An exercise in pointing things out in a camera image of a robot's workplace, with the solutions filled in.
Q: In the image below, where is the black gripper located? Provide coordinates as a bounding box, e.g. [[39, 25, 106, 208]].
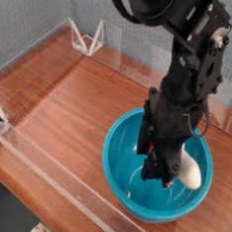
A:
[[137, 87, 205, 188]]

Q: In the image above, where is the plush mushroom with brown cap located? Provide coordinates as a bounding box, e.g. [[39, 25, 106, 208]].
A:
[[177, 147, 202, 189]]

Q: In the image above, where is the blue plastic bowl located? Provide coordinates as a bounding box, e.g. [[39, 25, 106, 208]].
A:
[[102, 107, 214, 224]]

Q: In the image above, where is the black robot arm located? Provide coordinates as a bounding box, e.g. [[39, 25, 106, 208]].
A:
[[112, 0, 231, 188]]

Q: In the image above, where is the clear acrylic back barrier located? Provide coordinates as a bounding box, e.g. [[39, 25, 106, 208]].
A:
[[58, 16, 232, 141]]

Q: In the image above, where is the clear acrylic barrier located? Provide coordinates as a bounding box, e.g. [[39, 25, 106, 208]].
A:
[[0, 122, 148, 232], [58, 16, 232, 141], [0, 11, 72, 88]]

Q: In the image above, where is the clear acrylic left barrier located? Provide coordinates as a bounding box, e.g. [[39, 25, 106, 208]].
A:
[[0, 11, 72, 88]]

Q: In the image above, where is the clear acrylic front barrier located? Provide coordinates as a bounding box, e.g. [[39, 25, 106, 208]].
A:
[[0, 122, 148, 232]]

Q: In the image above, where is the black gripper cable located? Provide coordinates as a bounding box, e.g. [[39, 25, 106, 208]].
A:
[[184, 95, 213, 140]]

